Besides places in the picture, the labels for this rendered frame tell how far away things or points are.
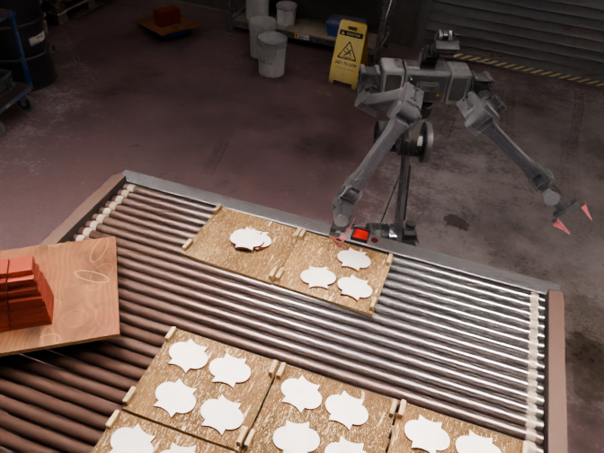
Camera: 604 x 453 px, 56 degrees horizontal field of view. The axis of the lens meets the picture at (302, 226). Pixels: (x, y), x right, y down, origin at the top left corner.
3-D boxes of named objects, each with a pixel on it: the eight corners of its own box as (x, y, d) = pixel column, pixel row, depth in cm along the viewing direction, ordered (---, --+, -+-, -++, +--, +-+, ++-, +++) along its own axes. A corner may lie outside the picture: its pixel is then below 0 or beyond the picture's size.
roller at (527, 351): (92, 225, 255) (90, 217, 252) (540, 356, 215) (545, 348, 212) (85, 232, 251) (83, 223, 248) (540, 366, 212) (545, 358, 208)
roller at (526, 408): (56, 261, 237) (54, 253, 233) (539, 412, 197) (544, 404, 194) (48, 269, 233) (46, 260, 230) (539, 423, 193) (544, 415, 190)
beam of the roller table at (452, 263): (127, 178, 286) (125, 169, 282) (555, 294, 244) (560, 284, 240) (118, 188, 280) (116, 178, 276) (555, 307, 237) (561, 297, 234)
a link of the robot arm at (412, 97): (433, 89, 205) (412, 76, 202) (419, 124, 205) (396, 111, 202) (378, 102, 247) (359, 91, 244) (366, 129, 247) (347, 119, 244)
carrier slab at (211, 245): (219, 208, 263) (219, 205, 262) (302, 233, 253) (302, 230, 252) (181, 255, 237) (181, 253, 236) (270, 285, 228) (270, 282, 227)
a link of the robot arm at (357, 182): (420, 110, 209) (395, 96, 206) (423, 116, 205) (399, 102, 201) (356, 199, 228) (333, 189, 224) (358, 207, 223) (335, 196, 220)
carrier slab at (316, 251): (303, 233, 253) (303, 230, 252) (393, 259, 244) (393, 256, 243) (273, 285, 228) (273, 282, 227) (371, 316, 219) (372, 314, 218)
